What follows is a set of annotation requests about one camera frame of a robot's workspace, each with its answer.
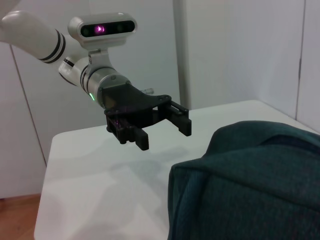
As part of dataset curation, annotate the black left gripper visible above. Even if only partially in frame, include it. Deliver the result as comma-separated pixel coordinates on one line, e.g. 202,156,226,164
99,83,193,152

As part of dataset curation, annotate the dark teal fabric lunch bag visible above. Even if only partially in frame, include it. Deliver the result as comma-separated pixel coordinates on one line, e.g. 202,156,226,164
167,120,320,240

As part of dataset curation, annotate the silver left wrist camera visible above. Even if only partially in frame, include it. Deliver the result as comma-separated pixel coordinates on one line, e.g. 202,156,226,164
67,12,138,75

